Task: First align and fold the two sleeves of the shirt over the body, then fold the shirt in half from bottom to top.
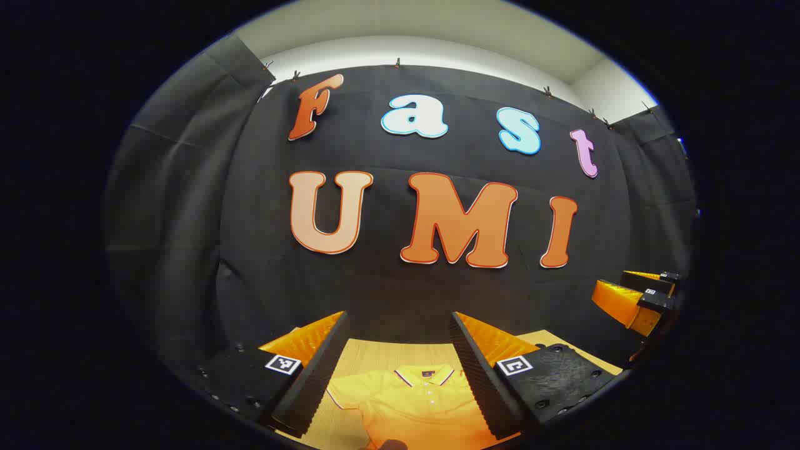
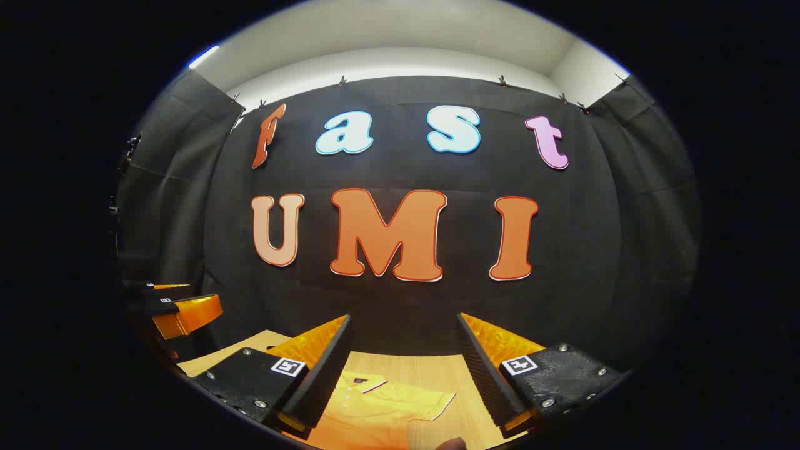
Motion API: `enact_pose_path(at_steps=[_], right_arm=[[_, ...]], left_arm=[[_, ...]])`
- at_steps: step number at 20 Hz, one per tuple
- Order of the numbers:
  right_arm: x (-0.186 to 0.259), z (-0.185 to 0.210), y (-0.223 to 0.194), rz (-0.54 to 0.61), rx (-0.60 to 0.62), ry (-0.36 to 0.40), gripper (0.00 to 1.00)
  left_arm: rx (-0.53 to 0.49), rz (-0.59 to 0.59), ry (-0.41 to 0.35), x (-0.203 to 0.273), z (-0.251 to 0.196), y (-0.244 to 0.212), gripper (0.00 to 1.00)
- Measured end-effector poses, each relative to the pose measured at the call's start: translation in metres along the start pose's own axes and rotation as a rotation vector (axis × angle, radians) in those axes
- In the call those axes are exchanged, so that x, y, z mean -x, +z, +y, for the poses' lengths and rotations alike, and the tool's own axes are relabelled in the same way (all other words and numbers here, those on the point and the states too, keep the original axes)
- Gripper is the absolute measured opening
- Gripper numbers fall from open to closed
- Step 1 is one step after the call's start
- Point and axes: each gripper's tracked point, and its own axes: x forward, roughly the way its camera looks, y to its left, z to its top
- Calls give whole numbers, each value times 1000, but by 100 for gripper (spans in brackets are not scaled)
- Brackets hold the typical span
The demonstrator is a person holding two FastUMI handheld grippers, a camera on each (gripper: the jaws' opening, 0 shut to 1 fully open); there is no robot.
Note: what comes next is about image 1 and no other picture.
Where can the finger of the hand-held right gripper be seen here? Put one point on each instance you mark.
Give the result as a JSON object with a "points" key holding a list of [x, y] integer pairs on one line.
{"points": [[615, 300], [644, 279]]}

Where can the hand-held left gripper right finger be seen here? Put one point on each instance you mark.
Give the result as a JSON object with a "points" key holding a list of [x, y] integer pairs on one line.
{"points": [[478, 381]]}

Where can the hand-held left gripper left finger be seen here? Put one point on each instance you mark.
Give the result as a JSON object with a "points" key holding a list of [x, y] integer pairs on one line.
{"points": [[319, 375]]}

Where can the orange polo T-shirt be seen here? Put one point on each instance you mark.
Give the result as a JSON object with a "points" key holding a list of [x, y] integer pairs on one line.
{"points": [[425, 406]]}

